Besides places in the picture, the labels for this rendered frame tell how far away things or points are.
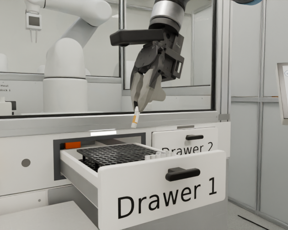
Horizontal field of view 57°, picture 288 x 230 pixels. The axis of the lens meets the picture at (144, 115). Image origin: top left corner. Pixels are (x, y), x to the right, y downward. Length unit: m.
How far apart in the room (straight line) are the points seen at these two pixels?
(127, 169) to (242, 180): 2.33
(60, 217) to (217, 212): 0.68
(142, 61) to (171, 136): 0.38
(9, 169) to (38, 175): 0.07
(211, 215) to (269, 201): 1.47
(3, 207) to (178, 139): 0.56
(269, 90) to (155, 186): 2.04
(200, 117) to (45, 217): 0.62
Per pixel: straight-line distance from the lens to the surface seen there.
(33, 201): 0.79
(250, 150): 2.62
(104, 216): 0.47
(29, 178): 0.77
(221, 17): 1.12
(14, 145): 0.75
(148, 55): 0.59
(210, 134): 1.03
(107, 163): 0.60
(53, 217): 0.71
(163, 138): 0.89
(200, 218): 1.11
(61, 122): 0.76
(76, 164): 0.64
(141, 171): 0.48
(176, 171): 0.49
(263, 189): 2.60
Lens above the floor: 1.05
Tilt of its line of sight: 4 degrees down
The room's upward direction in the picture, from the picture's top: straight up
